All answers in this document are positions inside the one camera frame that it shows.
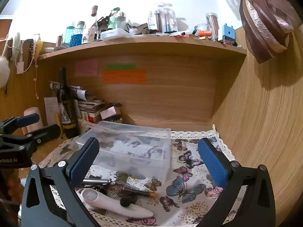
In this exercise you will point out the pink tied curtain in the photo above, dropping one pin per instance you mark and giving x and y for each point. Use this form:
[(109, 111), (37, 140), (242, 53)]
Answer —
[(260, 28)]

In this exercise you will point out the black round knob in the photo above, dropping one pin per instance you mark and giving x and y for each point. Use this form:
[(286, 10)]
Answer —
[(125, 202)]

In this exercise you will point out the blue glass bottle with cork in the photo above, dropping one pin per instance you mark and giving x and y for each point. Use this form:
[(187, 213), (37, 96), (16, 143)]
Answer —
[(77, 39)]

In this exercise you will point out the black lace ribbon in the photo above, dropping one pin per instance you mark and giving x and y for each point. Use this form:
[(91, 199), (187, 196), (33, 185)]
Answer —
[(29, 52)]

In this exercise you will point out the clear plastic box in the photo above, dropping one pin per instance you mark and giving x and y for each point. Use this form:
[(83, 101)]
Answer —
[(132, 146)]

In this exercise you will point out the butterfly print cloth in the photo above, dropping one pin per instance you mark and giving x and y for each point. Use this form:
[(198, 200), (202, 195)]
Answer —
[(189, 208)]

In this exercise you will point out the green pump bottle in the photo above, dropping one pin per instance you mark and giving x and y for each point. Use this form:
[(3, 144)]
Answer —
[(112, 21)]

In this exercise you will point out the green sticky note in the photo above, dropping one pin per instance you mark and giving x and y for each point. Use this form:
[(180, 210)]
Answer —
[(120, 66)]

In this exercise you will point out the dark wine bottle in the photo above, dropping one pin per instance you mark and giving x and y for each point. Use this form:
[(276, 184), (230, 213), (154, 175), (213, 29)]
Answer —
[(66, 99)]

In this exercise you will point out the white plastic box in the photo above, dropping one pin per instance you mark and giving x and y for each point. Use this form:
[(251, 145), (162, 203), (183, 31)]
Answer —
[(113, 34)]

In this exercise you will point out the stack of books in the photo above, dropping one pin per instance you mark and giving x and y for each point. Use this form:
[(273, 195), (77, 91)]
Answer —
[(92, 110)]

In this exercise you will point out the yellow stick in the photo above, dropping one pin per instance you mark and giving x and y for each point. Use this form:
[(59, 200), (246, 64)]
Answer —
[(58, 123)]

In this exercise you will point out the blue box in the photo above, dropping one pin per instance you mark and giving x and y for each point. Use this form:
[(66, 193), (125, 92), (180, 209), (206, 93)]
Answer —
[(228, 34)]

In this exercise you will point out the pink card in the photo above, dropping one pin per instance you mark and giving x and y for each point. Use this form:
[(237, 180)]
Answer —
[(110, 113)]

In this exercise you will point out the white paper tag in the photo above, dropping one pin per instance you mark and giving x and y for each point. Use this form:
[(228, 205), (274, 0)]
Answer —
[(20, 67)]

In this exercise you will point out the clear bottle with illustrated label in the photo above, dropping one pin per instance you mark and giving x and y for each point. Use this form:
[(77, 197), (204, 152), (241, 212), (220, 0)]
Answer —
[(92, 34)]

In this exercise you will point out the rolled magazine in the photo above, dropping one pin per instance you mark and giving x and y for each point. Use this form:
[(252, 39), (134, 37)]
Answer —
[(79, 92)]

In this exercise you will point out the pink sticky note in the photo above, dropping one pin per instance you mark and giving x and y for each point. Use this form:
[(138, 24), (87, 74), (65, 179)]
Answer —
[(86, 68)]

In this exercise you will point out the orange sticky note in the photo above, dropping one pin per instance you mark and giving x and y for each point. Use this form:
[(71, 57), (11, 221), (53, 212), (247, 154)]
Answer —
[(124, 76)]

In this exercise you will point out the clear tube with pink sticks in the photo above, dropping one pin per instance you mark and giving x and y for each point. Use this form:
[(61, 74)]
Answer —
[(213, 23)]

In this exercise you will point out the yellow lace ribbon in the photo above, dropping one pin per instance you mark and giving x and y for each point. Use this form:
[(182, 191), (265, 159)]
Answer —
[(39, 47)]

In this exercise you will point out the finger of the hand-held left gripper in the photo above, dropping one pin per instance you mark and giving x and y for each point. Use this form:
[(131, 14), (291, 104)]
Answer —
[(47, 132), (28, 119)]

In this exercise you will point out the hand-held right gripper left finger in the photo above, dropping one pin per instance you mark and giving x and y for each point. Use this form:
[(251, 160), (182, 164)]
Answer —
[(85, 160)]

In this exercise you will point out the teal tumbler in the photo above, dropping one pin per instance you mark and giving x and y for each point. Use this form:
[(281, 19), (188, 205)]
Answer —
[(68, 35)]

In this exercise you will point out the small black clip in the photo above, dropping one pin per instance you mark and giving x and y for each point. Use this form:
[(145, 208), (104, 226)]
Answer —
[(94, 176)]

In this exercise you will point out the beige cylinder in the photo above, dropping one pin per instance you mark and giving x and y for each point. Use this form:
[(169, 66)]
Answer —
[(32, 115)]

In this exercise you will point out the white handwritten note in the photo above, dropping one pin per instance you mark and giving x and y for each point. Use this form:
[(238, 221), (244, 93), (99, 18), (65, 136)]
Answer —
[(51, 110)]

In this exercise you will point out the glass jar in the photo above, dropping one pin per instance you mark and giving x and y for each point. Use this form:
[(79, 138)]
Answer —
[(202, 28)]

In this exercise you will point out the chrome metal bar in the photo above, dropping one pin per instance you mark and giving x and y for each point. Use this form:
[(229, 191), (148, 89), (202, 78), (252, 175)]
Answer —
[(97, 182)]

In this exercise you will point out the black brush with orange tip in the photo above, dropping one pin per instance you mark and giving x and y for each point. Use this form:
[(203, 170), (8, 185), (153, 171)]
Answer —
[(142, 193)]

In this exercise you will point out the clear glass pump bottle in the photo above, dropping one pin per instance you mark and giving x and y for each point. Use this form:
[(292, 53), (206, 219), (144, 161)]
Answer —
[(122, 22)]

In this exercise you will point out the wooden shelf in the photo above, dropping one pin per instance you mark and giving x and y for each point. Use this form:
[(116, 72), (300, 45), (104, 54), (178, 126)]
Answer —
[(142, 47)]

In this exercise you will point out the brown cardboard tube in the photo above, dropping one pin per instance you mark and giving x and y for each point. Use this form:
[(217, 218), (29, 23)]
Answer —
[(59, 41)]

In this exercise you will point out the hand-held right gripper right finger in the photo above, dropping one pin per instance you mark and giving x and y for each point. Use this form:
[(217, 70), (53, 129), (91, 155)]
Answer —
[(213, 163)]

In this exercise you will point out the white handheld magnifier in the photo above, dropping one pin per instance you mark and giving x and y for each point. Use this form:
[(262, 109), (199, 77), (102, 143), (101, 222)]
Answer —
[(106, 204)]

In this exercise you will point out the white pompom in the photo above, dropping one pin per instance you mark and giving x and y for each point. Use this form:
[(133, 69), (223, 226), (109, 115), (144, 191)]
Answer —
[(3, 72)]

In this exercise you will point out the orange tube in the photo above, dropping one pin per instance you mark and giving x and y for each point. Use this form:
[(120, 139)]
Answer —
[(204, 33)]

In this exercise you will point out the clear brush case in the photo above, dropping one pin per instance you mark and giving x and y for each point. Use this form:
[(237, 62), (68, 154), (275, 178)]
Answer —
[(163, 19)]

